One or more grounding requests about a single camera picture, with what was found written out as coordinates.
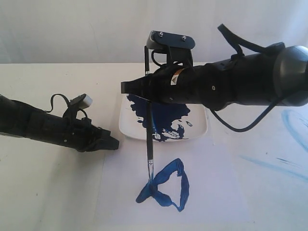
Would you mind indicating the white paper sheet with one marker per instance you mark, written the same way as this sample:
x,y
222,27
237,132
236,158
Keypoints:
x,y
214,190

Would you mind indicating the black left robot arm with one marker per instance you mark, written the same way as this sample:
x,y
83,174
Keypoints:
x,y
19,119

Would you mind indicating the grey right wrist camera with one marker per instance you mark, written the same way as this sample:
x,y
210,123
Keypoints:
x,y
176,47

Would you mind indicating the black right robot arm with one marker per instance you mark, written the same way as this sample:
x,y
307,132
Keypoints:
x,y
257,79

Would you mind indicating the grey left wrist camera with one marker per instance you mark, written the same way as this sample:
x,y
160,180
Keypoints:
x,y
82,101

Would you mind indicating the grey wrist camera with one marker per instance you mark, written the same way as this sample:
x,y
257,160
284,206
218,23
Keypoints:
x,y
82,101
176,47

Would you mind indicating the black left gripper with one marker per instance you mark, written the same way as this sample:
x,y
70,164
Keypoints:
x,y
77,134

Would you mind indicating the white square plate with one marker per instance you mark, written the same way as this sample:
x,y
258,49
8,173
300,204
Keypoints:
x,y
171,122

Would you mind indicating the black paintbrush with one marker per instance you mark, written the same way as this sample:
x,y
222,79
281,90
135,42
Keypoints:
x,y
149,125

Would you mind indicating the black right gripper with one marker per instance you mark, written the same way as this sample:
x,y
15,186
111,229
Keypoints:
x,y
202,84

